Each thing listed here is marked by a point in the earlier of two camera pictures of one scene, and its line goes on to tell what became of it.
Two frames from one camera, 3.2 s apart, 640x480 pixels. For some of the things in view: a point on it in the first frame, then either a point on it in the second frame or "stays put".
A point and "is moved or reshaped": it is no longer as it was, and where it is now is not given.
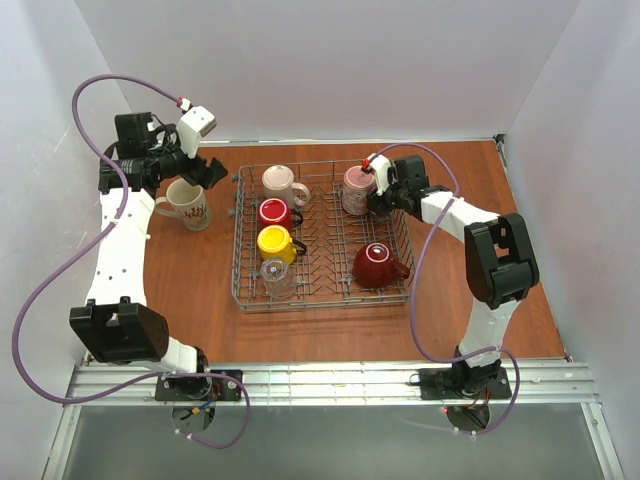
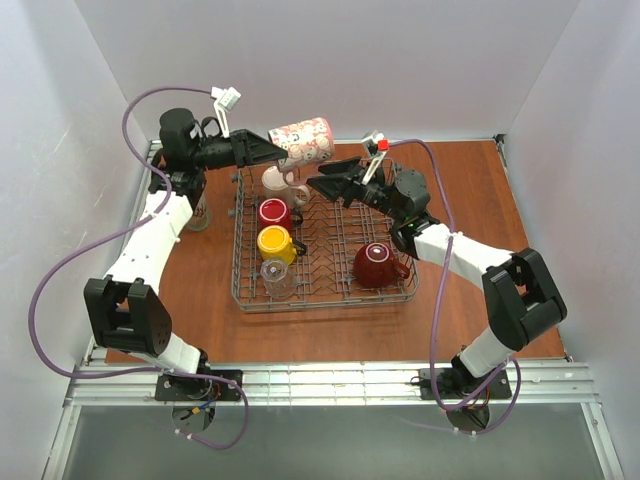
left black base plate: (199, 387) stays put
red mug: (274, 211) stays put
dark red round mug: (375, 267) stays put
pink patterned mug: (357, 186) is moved or reshaped
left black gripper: (201, 171) -> (237, 148)
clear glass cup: (278, 280) stays put
